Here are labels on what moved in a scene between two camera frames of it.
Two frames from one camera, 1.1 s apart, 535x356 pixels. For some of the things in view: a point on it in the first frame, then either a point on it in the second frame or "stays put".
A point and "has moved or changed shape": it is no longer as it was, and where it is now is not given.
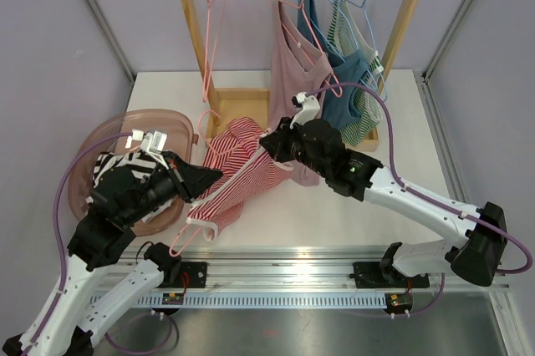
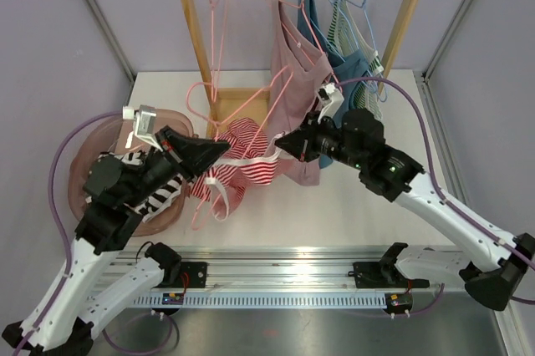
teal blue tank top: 339,110 stays put
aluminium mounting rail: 308,270 stays put
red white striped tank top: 247,170 has moved or changed shape
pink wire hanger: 188,226 to 188,98
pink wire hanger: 302,8 stays put
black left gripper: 191,180 to 189,155
